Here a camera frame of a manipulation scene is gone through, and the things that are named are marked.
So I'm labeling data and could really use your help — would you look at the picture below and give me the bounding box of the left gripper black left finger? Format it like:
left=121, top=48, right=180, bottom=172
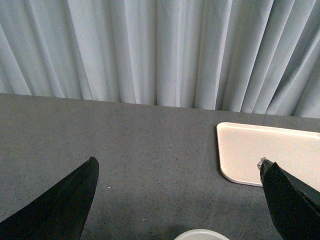
left=0, top=157, right=99, bottom=240

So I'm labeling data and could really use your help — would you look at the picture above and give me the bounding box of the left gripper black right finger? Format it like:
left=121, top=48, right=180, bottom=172
left=257, top=157, right=320, bottom=240

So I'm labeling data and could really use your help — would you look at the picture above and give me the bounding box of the white smiley mug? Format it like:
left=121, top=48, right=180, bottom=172
left=174, top=229, right=229, bottom=240

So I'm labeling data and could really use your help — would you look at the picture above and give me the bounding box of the cream rectangular tray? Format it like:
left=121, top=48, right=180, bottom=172
left=216, top=122, right=320, bottom=190

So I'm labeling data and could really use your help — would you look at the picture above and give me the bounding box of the grey pleated curtain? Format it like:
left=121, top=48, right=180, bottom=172
left=0, top=0, right=320, bottom=118

